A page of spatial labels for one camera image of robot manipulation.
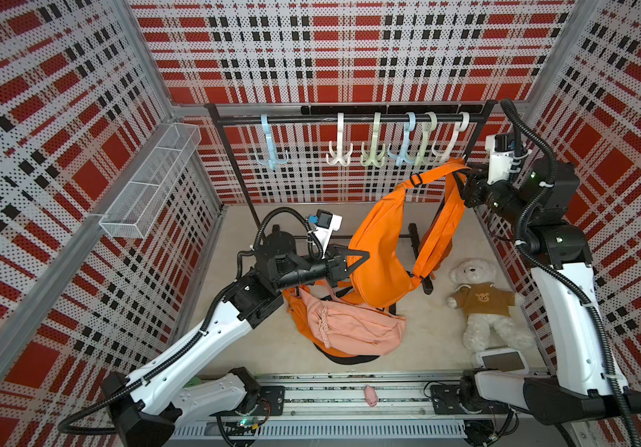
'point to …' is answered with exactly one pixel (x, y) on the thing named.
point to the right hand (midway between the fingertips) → (463, 169)
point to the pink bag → (356, 329)
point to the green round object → (196, 381)
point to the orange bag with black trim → (299, 315)
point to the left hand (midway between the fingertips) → (370, 257)
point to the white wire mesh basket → (139, 203)
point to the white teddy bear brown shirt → (486, 308)
